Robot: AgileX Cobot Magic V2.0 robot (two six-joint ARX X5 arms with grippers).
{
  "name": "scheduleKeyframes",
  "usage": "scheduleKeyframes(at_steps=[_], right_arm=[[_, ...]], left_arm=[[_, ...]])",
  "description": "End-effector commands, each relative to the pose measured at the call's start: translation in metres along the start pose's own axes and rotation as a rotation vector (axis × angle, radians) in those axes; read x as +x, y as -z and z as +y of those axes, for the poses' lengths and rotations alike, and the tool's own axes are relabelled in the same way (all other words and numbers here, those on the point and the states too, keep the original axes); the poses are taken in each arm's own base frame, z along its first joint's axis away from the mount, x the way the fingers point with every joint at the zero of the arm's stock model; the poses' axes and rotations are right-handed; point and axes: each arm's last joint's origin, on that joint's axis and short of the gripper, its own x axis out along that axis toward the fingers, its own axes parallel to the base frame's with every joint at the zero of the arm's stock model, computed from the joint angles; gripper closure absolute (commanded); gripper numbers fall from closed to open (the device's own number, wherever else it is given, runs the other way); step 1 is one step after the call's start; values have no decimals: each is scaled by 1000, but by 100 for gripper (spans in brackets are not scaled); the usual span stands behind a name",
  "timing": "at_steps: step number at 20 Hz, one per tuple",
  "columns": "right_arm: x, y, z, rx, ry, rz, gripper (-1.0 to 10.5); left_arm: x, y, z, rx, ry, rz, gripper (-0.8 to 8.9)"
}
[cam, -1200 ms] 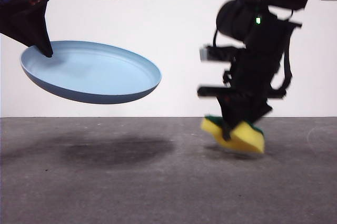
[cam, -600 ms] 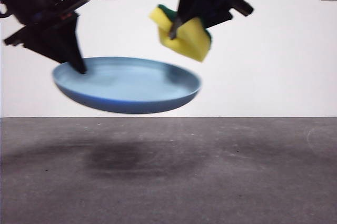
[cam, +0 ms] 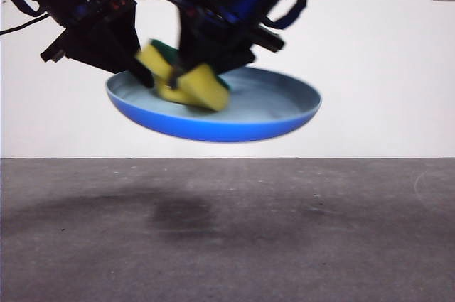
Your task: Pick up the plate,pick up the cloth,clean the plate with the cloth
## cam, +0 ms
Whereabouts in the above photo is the yellow sponge with green pad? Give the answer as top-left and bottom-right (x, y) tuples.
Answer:
(134, 38), (230, 112)

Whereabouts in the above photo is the light blue round plate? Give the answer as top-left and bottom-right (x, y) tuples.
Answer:
(105, 66), (323, 144)

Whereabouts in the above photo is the thin black cable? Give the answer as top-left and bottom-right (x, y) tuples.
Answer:
(0, 12), (49, 36)

